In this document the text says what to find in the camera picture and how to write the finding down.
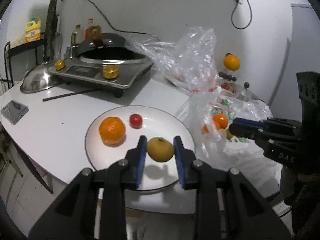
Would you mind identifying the large orange on stand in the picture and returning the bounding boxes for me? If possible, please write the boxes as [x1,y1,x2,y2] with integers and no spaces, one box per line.
[223,53,241,72]

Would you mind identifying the red cap sauce bottle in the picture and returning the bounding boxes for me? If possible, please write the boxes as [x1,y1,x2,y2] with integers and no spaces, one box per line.
[84,18,102,41]

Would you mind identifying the steel saucepan with lid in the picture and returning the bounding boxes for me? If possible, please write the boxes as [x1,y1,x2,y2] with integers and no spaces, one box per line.
[221,82,259,102]

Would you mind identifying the oil bottle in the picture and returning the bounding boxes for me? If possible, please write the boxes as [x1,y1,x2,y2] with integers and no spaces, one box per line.
[71,24,84,46]

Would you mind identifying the white round plate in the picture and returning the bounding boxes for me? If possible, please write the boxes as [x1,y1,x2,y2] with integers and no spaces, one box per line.
[85,105,196,192]

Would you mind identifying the yellow detergent jug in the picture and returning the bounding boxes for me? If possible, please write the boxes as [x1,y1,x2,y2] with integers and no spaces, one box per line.
[24,16,42,43]

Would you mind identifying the silver induction cooker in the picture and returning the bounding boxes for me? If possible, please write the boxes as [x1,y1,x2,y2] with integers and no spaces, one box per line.
[49,53,153,98]

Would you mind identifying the flat printed plastic bag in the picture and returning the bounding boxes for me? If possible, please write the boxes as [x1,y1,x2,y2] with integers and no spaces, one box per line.
[175,92,281,189]

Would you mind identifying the crumpled clear plastic bag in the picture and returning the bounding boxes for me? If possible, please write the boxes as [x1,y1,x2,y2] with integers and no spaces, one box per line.
[125,27,217,94]

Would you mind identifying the yellow longan fruit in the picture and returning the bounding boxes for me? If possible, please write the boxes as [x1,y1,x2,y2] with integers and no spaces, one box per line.
[226,129,234,140]
[146,137,174,163]

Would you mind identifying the orange peel scraps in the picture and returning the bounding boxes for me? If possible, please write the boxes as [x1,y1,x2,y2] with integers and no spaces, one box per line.
[220,82,238,94]

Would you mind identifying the black chopstick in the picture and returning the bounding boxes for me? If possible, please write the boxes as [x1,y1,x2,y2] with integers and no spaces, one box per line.
[42,89,101,102]

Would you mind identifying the black wok wooden handle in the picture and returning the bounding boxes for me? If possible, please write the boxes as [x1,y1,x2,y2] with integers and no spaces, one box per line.
[76,33,126,56]

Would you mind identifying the black cooker power cable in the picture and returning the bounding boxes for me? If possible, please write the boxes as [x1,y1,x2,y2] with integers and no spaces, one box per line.
[81,0,161,41]

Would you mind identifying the steel pot lid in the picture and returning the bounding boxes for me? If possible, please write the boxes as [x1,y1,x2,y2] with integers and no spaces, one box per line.
[20,61,63,94]

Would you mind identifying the black hood power cable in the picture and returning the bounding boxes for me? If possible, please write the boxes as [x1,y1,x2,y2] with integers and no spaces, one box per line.
[230,0,253,30]

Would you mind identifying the black metal shelf rack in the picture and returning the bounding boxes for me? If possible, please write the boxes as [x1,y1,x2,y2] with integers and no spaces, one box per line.
[1,32,47,90]

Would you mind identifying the grey smartphone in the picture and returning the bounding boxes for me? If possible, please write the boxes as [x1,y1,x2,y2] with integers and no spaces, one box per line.
[1,100,29,125]

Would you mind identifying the mandarin orange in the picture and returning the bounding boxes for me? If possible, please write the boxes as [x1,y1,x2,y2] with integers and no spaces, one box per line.
[201,121,221,134]
[213,113,229,129]
[99,116,126,145]

